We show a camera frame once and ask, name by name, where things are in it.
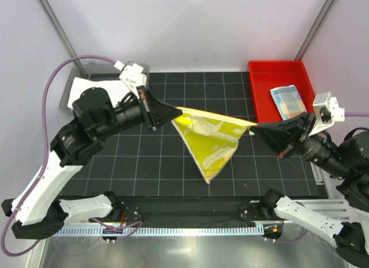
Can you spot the white pink towel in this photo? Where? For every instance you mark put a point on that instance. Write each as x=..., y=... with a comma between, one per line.
x=116, y=90

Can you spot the blue patterned towel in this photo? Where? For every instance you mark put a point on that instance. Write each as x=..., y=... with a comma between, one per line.
x=288, y=101

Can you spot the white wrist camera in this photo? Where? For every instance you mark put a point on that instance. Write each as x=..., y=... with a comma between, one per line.
x=327, y=112
x=132, y=75

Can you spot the red plastic bin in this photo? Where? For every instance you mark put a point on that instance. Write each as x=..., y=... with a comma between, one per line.
x=266, y=75

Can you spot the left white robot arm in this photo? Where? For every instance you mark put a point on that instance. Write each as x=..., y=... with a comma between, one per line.
x=38, y=212

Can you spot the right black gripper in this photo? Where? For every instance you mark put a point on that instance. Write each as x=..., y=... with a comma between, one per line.
x=282, y=135

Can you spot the aluminium frame post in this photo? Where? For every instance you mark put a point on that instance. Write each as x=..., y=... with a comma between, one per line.
x=57, y=26
x=312, y=33

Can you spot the yellow patterned towel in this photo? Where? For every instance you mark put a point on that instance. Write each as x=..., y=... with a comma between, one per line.
x=212, y=139

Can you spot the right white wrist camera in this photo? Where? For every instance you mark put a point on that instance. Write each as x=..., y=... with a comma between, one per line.
x=327, y=112

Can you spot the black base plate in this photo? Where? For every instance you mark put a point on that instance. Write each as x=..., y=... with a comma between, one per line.
x=194, y=212

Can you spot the slotted cable duct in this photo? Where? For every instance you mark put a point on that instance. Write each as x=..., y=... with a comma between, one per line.
x=100, y=231

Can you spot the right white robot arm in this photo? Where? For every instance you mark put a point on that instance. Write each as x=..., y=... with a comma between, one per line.
x=347, y=162

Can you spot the aluminium front rail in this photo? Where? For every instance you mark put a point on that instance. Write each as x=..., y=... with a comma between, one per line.
x=332, y=208

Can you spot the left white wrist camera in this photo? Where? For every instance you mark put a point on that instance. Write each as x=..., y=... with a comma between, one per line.
x=132, y=75

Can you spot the left aluminium frame post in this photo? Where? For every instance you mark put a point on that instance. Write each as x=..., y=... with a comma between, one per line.
x=57, y=26

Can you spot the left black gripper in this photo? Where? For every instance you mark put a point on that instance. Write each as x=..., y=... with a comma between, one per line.
x=154, y=113

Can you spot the right aluminium frame post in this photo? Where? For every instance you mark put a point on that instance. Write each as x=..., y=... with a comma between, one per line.
x=312, y=33

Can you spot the clear plastic bin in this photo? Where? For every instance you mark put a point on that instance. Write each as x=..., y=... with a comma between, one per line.
x=98, y=75

